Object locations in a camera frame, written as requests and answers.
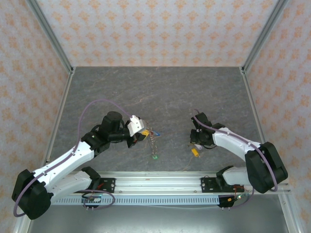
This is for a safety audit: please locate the grey metal shelf panel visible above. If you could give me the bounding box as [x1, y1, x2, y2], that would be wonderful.
[28, 205, 290, 233]

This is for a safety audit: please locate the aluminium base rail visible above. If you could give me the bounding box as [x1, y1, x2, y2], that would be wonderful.
[70, 170, 292, 195]

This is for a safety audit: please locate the aluminium table edge rail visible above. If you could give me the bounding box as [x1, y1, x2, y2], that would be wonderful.
[12, 67, 76, 233]
[239, 67, 299, 233]

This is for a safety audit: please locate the white slotted cable duct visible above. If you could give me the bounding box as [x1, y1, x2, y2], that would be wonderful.
[50, 196, 221, 206]

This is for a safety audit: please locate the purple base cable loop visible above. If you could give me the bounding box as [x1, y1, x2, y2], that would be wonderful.
[229, 188, 255, 209]
[82, 189, 116, 210]

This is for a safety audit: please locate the aluminium frame post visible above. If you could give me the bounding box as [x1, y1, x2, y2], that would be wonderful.
[25, 0, 75, 75]
[239, 0, 290, 75]

